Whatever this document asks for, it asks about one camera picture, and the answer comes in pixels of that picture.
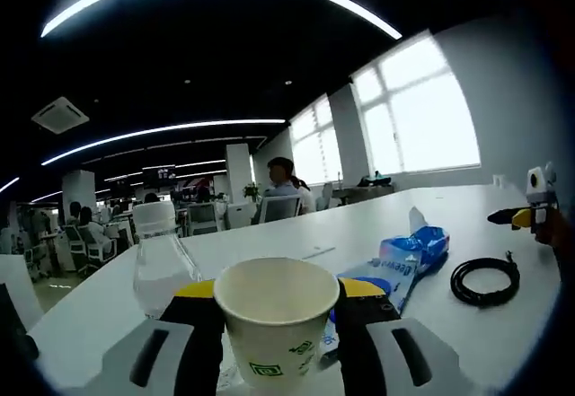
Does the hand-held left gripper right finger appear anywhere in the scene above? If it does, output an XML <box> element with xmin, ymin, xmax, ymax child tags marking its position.
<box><xmin>334</xmin><ymin>277</ymin><xmax>477</xmax><ymax>396</ymax></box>

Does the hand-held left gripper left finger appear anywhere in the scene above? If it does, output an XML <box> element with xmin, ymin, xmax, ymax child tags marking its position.
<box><xmin>101</xmin><ymin>278</ymin><xmax>226</xmax><ymax>396</ymax></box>

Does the blue white wipes packet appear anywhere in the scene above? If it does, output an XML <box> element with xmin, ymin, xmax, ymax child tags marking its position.
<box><xmin>321</xmin><ymin>256</ymin><xmax>423</xmax><ymax>362</ymax></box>

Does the clear plastic water bottle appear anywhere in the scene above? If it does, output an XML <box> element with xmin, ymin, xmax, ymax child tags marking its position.
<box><xmin>132</xmin><ymin>201</ymin><xmax>203</xmax><ymax>321</ymax></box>

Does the black cable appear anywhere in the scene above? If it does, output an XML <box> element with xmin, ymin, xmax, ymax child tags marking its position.
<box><xmin>449</xmin><ymin>251</ymin><xmax>521</xmax><ymax>308</ymax></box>

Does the blue tissue pack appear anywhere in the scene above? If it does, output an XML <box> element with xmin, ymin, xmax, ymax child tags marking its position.
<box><xmin>379</xmin><ymin>206</ymin><xmax>451</xmax><ymax>276</ymax></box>

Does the white paper cup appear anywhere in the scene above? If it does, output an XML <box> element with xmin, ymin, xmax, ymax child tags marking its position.
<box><xmin>213</xmin><ymin>257</ymin><xmax>341</xmax><ymax>389</ymax></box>

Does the white power strip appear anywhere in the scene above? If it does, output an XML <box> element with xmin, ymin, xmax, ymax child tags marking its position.
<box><xmin>303</xmin><ymin>246</ymin><xmax>337</xmax><ymax>260</ymax></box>

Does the large bright window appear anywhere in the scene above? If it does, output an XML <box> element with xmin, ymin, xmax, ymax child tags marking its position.
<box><xmin>352</xmin><ymin>31</ymin><xmax>482</xmax><ymax>176</ymax></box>

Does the white table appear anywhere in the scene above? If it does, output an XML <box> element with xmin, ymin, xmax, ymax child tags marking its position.
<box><xmin>26</xmin><ymin>183</ymin><xmax>562</xmax><ymax>396</ymax></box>

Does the dark bag with teal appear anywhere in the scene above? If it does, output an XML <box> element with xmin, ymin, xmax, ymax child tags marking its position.
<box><xmin>357</xmin><ymin>170</ymin><xmax>396</xmax><ymax>189</ymax></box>

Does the white office chair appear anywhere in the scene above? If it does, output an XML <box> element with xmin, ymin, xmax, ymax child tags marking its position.
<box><xmin>258</xmin><ymin>194</ymin><xmax>301</xmax><ymax>224</ymax></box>

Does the hanging display screen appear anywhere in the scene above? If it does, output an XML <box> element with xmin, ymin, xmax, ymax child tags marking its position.
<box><xmin>142</xmin><ymin>165</ymin><xmax>176</xmax><ymax>180</ymax></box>

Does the window with blinds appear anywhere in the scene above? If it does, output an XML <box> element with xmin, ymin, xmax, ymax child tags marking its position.
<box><xmin>289</xmin><ymin>94</ymin><xmax>343</xmax><ymax>187</ymax></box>

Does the ceiling air conditioner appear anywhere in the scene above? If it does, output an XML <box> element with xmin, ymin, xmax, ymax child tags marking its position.
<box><xmin>31</xmin><ymin>96</ymin><xmax>91</xmax><ymax>136</ymax></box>

